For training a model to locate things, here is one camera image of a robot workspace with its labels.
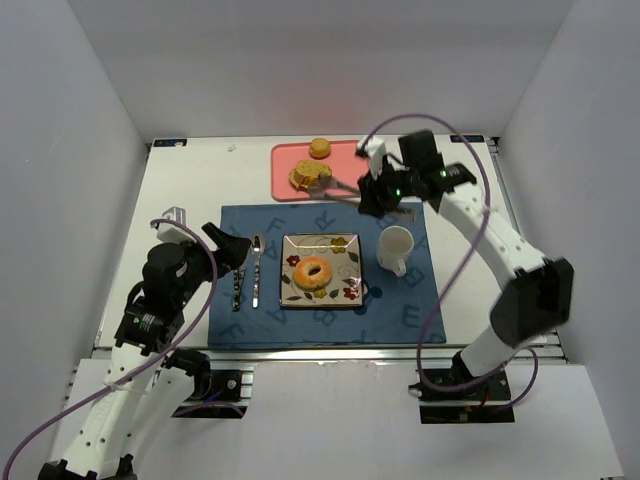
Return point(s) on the pink plastic tray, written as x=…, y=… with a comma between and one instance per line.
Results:
x=345, y=165

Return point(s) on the silver table knife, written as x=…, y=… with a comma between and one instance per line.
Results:
x=243, y=295

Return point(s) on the orange glazed bagel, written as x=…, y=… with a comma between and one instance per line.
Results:
x=313, y=273

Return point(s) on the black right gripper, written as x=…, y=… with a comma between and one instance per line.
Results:
x=370, y=196

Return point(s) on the white ceramic mug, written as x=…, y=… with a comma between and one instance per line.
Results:
x=394, y=248

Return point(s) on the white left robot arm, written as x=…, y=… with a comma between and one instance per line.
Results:
x=149, y=376

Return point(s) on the square floral ceramic plate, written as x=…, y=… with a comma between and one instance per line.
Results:
x=343, y=251

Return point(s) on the small round bun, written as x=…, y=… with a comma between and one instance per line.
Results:
x=319, y=148

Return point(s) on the metal kitchen tongs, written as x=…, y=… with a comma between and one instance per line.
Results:
x=328, y=188

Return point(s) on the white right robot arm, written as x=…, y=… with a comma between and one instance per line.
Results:
x=536, y=291

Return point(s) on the silver spoon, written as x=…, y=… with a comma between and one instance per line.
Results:
x=258, y=248

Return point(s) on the blue letter-print placemat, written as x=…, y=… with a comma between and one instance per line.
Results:
x=393, y=308

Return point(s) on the silver fork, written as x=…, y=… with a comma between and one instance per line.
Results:
x=238, y=279

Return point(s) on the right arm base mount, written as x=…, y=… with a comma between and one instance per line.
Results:
x=484, y=404

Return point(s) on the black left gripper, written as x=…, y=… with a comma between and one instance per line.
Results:
x=216, y=248

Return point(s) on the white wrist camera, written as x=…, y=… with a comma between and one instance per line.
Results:
x=374, y=151
x=170, y=232

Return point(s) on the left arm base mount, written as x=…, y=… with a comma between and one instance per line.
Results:
x=225, y=394

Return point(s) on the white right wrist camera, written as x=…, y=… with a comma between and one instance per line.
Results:
x=374, y=151

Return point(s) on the seeded bread sandwich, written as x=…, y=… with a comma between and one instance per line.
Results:
x=307, y=173

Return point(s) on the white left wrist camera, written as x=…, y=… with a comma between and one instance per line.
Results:
x=170, y=232

